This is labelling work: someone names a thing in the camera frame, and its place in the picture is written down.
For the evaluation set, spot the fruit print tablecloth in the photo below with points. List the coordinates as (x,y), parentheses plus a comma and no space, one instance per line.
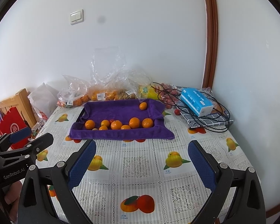
(135,149)

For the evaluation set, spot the clear bag of tangerines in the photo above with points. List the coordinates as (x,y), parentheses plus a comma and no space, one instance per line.
(77,101)

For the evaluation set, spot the clear bag of longans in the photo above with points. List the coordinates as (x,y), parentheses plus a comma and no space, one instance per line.
(128,95)

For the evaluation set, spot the grey plaid cloth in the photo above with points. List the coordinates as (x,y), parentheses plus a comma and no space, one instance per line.
(214,119)

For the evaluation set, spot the purple towel-lined tray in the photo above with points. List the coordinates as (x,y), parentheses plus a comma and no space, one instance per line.
(121,112)

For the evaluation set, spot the bag of cherry tomatoes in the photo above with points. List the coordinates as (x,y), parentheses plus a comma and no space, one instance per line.
(168,95)

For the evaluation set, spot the white plastic bag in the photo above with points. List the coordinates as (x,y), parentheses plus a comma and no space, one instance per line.
(43,98)

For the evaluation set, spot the white light switch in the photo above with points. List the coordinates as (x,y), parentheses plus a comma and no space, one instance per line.
(76,17)

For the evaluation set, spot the black tray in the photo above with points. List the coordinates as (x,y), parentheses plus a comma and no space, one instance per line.
(80,119)

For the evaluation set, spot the red paper bag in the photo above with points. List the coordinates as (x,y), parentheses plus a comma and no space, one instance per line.
(11,123)

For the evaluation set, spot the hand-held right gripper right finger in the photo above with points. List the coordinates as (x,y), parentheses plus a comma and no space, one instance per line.
(201,165)

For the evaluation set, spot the blue tissue pack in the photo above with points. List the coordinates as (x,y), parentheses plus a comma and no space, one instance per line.
(193,100)

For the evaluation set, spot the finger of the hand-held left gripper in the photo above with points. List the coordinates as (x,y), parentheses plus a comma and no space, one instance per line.
(43,142)
(21,133)

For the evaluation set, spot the wooden chair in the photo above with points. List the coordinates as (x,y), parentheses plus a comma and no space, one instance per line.
(21,98)

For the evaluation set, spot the person's left hand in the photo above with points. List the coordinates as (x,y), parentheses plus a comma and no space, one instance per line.
(11,197)

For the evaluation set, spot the brown wooden door frame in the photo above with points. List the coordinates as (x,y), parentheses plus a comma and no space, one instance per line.
(211,39)

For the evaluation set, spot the clear bag of small oranges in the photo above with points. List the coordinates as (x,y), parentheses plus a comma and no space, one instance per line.
(105,95)

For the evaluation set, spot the yellow printed packet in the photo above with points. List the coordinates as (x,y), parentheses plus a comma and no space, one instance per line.
(147,91)

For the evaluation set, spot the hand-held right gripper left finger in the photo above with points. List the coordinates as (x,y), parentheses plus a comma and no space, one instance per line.
(82,163)

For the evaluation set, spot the pile of small packets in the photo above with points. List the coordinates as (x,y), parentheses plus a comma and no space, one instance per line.
(37,127)

